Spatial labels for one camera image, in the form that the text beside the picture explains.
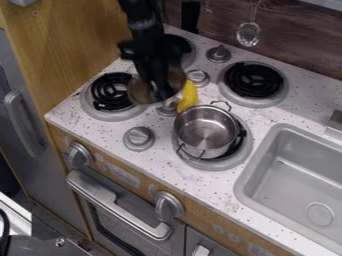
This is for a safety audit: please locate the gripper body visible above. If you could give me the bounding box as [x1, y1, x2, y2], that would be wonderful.
[116, 30, 181, 100]

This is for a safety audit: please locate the silver lid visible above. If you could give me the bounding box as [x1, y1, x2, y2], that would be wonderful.
[126, 63, 189, 105]

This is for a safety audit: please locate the silver pot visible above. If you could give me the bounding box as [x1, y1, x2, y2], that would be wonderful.
[172, 99, 248, 162]

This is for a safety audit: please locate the yellow toy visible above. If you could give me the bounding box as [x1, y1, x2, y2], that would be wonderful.
[176, 79, 201, 114]

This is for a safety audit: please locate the black hanging tool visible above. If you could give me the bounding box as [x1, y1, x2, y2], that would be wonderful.
[180, 0, 202, 35]

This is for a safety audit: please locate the clear hanging tool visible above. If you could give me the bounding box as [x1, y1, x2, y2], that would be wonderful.
[235, 0, 265, 48]

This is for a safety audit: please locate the toy stove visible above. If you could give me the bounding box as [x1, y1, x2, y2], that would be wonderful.
[78, 33, 292, 173]

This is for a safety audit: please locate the grey toy fridge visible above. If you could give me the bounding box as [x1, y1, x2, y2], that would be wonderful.
[0, 29, 91, 236]

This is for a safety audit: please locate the toy sink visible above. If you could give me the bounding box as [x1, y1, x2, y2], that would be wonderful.
[232, 123, 342, 256]

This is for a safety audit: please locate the tap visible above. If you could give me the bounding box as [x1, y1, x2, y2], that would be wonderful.
[323, 109, 342, 141]

